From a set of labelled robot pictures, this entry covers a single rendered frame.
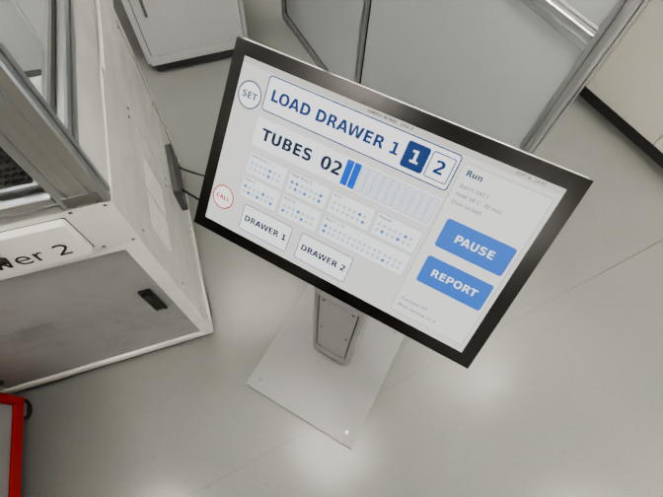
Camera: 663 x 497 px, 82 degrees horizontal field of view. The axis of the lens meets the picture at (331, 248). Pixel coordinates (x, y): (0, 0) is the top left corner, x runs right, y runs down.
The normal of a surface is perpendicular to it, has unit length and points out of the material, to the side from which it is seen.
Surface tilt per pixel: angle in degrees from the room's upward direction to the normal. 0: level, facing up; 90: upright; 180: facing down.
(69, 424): 0
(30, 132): 90
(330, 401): 3
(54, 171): 90
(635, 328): 0
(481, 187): 50
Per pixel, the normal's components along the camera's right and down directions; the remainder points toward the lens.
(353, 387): 0.12, -0.44
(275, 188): -0.34, 0.27
